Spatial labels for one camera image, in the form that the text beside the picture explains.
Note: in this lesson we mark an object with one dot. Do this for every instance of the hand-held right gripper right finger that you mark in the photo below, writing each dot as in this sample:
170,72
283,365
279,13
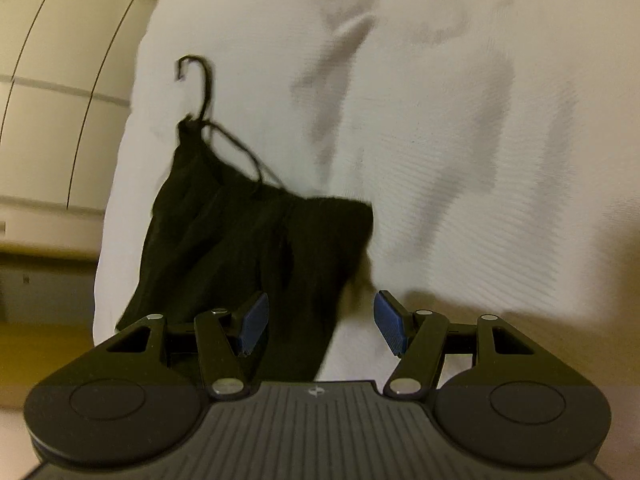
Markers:
387,321

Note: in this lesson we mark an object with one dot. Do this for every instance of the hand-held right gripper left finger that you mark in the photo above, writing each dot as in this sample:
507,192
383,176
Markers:
256,321

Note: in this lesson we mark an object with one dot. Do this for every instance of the black garment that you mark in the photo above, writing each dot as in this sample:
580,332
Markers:
225,240

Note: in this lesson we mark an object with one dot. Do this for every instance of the black clothes hanger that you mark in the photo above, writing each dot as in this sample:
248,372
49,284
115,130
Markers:
208,85

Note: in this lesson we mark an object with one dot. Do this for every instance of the white bed cover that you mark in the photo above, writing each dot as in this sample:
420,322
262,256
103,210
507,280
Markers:
450,160

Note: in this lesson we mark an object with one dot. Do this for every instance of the beige panelled wardrobe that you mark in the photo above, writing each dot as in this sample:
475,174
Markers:
55,110

